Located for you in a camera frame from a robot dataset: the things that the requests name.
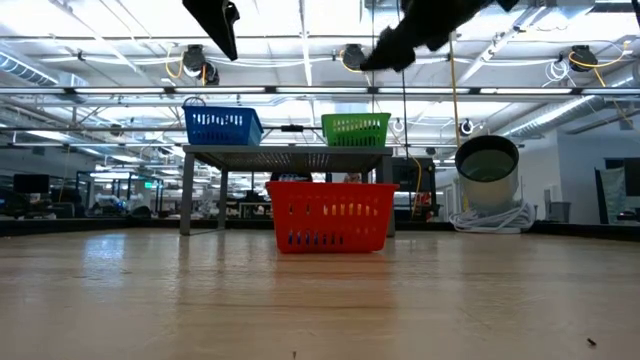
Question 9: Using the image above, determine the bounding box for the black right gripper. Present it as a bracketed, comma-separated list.
[359, 0, 522, 73]

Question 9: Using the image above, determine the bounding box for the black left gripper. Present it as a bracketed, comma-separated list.
[181, 0, 242, 63]

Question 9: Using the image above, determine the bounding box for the green plastic basket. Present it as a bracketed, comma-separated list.
[320, 112, 393, 148]

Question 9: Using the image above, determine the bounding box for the blue plastic basket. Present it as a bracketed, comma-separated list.
[182, 104, 265, 147]

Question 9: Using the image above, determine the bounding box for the grey perforated metal shelf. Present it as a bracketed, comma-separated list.
[178, 144, 396, 238]

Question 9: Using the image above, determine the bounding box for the overhead light bar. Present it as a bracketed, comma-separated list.
[0, 85, 640, 96]

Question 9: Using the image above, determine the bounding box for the red plastic basket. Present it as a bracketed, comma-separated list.
[264, 180, 401, 254]

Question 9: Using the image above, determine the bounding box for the grey waste bin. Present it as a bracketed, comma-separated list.
[548, 201, 572, 224]

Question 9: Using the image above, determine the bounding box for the black ceiling cable reel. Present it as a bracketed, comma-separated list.
[567, 44, 601, 74]
[339, 43, 369, 72]
[180, 43, 221, 86]

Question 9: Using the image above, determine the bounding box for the black hanging cable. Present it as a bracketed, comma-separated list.
[399, 69, 409, 161]

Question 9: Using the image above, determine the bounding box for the yellow hanging cable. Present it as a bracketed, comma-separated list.
[447, 32, 460, 149]

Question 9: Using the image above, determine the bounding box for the black camera gantry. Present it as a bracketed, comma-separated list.
[262, 124, 324, 146]

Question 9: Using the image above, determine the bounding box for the silver ventilation duct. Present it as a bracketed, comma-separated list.
[0, 49, 89, 104]
[499, 74, 640, 141]

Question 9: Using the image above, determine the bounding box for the white coiled cable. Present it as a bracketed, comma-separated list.
[448, 198, 537, 235]

